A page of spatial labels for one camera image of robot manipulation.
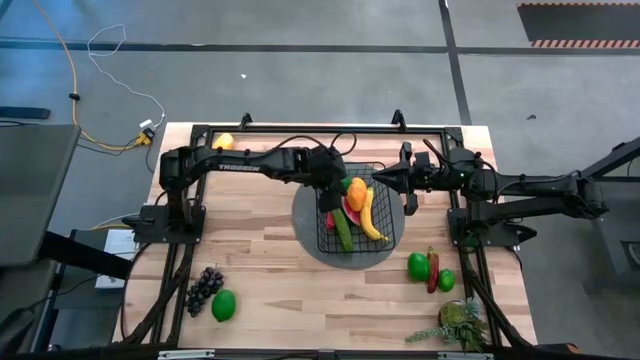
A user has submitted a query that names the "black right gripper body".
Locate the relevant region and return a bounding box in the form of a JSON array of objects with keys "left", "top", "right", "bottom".
[{"left": 400, "top": 141, "right": 454, "bottom": 217}]

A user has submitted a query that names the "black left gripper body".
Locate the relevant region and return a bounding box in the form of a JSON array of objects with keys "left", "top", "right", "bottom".
[{"left": 306, "top": 146, "right": 349, "bottom": 214}]

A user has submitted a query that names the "black wire basket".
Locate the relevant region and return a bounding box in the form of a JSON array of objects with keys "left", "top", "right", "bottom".
[{"left": 314, "top": 162, "right": 397, "bottom": 255}]

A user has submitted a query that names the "orange fruit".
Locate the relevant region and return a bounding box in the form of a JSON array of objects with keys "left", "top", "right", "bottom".
[{"left": 345, "top": 176, "right": 369, "bottom": 213}]

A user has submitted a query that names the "yellow banana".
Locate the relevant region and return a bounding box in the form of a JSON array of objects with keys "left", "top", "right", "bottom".
[{"left": 359, "top": 185, "right": 390, "bottom": 243}]

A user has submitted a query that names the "watermelon slice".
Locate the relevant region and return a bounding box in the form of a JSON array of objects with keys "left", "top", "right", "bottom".
[{"left": 341, "top": 197, "right": 362, "bottom": 227}]

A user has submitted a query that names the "green cucumber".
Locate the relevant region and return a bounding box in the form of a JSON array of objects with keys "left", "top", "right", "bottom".
[{"left": 331, "top": 207, "right": 355, "bottom": 253}]

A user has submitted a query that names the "red and green chili pepper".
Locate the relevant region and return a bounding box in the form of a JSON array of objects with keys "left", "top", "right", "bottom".
[{"left": 426, "top": 246, "right": 441, "bottom": 295}]

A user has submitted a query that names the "round grey mat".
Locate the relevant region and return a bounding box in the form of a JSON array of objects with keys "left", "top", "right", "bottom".
[{"left": 291, "top": 162, "right": 406, "bottom": 271}]

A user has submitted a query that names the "small green lime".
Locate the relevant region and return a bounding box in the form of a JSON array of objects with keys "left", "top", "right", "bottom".
[{"left": 437, "top": 268, "right": 457, "bottom": 294}]

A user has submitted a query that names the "potted succulent plant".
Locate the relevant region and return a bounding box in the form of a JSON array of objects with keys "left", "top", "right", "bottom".
[{"left": 404, "top": 298, "right": 490, "bottom": 354}]

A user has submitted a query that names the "dark purple grape bunch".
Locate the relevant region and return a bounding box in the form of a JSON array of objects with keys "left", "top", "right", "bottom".
[{"left": 184, "top": 266, "right": 225, "bottom": 319}]

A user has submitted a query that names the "black side stand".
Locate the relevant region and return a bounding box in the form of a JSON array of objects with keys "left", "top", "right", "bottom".
[{"left": 579, "top": 135, "right": 640, "bottom": 292}]

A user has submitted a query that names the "hazard striped black floor mat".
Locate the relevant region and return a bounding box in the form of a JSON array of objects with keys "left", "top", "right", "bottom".
[{"left": 516, "top": 2, "right": 640, "bottom": 50}]

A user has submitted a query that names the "white box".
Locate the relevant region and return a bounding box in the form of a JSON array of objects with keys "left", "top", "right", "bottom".
[{"left": 94, "top": 228, "right": 140, "bottom": 290}]

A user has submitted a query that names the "black floor beam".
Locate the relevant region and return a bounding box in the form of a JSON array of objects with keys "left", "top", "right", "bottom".
[{"left": 38, "top": 230, "right": 135, "bottom": 281}]

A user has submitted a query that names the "dark grey side desk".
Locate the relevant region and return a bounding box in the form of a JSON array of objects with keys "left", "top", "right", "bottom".
[{"left": 0, "top": 123, "right": 82, "bottom": 266}]

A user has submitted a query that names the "black floor bar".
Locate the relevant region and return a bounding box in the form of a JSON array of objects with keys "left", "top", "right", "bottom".
[{"left": 0, "top": 105, "right": 52, "bottom": 121}]

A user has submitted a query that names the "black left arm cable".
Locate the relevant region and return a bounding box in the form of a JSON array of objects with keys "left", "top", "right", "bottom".
[{"left": 269, "top": 130, "right": 359, "bottom": 159}]

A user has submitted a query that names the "silver frame bracket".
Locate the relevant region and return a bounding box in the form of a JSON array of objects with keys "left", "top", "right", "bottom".
[
  {"left": 157, "top": 349, "right": 216, "bottom": 360},
  {"left": 437, "top": 351, "right": 494, "bottom": 360}
]

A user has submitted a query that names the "thin white cable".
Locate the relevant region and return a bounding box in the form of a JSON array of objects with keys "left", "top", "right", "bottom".
[{"left": 86, "top": 23, "right": 167, "bottom": 129}]

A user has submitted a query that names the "orange cable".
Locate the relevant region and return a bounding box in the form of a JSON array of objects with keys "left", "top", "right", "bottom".
[{"left": 30, "top": 0, "right": 150, "bottom": 151}]

